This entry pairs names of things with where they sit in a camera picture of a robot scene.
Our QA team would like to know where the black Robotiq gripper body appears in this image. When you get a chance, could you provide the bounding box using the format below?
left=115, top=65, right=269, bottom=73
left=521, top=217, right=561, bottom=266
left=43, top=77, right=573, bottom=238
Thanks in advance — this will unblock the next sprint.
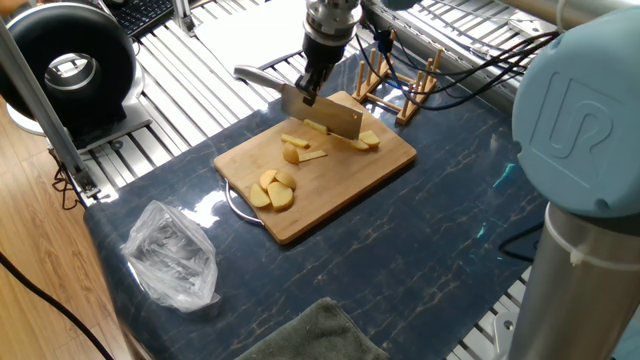
left=302, top=34, right=349, bottom=71

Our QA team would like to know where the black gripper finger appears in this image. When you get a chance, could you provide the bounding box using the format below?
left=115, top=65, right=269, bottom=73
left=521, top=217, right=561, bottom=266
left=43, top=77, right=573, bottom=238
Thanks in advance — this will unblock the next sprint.
left=294, top=67, right=320, bottom=108
left=315, top=63, right=334, bottom=94

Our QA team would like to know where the steel cleaver knife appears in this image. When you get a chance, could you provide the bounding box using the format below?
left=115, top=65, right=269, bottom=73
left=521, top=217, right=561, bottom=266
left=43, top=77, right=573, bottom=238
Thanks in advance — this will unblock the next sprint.
left=233, top=64, right=364, bottom=141

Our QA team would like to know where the white paper pad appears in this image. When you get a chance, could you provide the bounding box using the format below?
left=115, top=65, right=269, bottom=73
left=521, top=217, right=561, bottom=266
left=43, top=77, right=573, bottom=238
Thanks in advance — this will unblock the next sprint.
left=193, top=0, right=331, bottom=80

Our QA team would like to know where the wooden peg rack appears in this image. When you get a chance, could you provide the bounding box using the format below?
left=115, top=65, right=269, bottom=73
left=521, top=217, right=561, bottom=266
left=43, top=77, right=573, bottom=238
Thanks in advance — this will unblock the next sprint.
left=351, top=28, right=445, bottom=126

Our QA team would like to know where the wooden cutting board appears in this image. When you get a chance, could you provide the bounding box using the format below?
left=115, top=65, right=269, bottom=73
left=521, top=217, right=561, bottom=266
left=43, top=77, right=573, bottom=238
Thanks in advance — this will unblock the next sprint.
left=213, top=90, right=418, bottom=246

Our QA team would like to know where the dark blue marbled mat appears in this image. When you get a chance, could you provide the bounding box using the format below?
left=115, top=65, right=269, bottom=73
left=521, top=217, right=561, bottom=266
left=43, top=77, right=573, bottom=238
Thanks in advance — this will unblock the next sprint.
left=83, top=42, right=546, bottom=360

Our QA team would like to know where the black keyboard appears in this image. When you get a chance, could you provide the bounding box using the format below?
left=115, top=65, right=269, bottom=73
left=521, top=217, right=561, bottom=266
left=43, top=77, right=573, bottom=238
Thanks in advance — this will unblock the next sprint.
left=107, top=0, right=176, bottom=40

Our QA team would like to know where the clear plastic bag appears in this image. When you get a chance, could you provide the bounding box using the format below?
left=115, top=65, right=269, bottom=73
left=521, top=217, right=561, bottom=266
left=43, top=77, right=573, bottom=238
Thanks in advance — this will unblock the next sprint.
left=121, top=200, right=221, bottom=314

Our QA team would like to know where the grey-green towel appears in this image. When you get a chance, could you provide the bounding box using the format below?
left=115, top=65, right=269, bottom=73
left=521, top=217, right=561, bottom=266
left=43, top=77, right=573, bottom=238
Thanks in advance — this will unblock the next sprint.
left=234, top=297, right=391, bottom=360

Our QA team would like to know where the perforated aluminium plate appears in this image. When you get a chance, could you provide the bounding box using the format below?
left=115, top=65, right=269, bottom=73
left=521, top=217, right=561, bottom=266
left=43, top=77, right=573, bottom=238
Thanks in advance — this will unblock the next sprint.
left=492, top=309, right=521, bottom=360

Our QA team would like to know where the black gripper cable bundle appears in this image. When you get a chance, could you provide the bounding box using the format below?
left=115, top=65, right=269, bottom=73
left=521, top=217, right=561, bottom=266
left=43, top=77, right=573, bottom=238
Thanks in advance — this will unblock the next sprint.
left=354, top=14, right=561, bottom=112

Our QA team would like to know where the short aluminium post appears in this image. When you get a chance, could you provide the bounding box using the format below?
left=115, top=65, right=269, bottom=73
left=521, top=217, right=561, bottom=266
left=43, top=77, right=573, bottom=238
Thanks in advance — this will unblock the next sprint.
left=172, top=0, right=197, bottom=37

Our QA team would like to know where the hanging black cable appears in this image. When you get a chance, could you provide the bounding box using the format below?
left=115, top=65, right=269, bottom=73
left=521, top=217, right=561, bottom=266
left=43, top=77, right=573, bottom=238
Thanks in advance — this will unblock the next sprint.
left=498, top=222, right=545, bottom=264

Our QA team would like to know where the tangled black cable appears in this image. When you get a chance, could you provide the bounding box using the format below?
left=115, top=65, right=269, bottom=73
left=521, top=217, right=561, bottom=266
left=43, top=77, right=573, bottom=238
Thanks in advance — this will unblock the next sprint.
left=51, top=149, right=85, bottom=211

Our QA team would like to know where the slanted aluminium post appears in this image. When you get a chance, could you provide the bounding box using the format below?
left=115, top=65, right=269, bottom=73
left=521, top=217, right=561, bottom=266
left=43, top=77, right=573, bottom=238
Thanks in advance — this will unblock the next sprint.
left=0, top=19, right=101, bottom=199

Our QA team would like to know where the black ring-shaped device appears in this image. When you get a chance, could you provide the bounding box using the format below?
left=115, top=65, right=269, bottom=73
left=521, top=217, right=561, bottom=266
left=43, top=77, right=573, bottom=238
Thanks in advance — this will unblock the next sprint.
left=0, top=2, right=154, bottom=154

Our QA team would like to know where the black floor cable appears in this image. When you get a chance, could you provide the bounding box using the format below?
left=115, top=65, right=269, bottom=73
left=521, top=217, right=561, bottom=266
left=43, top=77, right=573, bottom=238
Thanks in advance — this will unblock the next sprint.
left=0, top=249, right=116, bottom=360

